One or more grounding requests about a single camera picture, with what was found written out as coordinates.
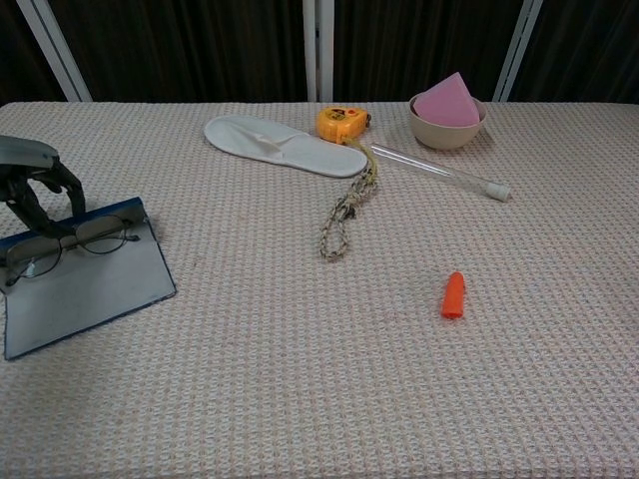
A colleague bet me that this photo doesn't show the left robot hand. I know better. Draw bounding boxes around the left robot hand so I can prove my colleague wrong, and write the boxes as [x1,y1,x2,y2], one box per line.
[0,134,87,240]

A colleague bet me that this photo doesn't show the wire-frame eyeglasses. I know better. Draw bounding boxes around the wire-frame eyeglasses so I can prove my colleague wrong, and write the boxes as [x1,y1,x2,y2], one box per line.
[4,214,142,287]

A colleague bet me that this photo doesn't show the blue glasses case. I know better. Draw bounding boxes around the blue glasses case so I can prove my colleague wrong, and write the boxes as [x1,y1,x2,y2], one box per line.
[0,196,178,361]

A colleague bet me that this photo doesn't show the table with beige tablecloth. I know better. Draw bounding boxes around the table with beige tablecloth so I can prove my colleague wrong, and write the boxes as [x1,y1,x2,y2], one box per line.
[0,101,639,479]

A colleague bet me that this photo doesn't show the dark pleated curtain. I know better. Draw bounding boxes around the dark pleated curtain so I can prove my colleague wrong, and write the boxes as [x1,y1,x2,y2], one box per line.
[47,0,309,105]
[511,0,639,106]
[0,0,66,107]
[331,0,525,105]

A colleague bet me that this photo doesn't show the white slipper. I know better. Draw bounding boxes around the white slipper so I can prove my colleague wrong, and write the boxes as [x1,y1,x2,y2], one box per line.
[203,115,369,179]

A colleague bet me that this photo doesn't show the yellow tape measure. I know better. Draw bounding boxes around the yellow tape measure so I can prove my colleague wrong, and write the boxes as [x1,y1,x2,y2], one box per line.
[316,105,373,145]

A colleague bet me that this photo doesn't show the glass test tube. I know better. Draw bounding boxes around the glass test tube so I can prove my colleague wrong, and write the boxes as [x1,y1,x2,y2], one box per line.
[369,143,512,203]

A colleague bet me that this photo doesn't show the beige bowl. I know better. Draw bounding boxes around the beige bowl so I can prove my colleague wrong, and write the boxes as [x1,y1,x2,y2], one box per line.
[407,94,488,151]

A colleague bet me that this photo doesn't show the pink sponge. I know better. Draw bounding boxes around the pink sponge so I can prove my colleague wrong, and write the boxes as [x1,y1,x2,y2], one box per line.
[412,71,482,128]

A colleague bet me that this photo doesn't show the orange rubber cap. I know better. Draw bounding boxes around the orange rubber cap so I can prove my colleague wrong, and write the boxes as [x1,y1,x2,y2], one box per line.
[440,270,466,320]

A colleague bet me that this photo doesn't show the white frame post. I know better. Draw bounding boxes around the white frame post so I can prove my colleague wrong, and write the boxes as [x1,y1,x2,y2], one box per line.
[302,0,334,104]
[491,0,544,104]
[14,0,94,104]

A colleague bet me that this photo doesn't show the braided rope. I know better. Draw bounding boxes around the braided rope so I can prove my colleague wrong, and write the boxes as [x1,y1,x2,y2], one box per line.
[319,138,380,263]

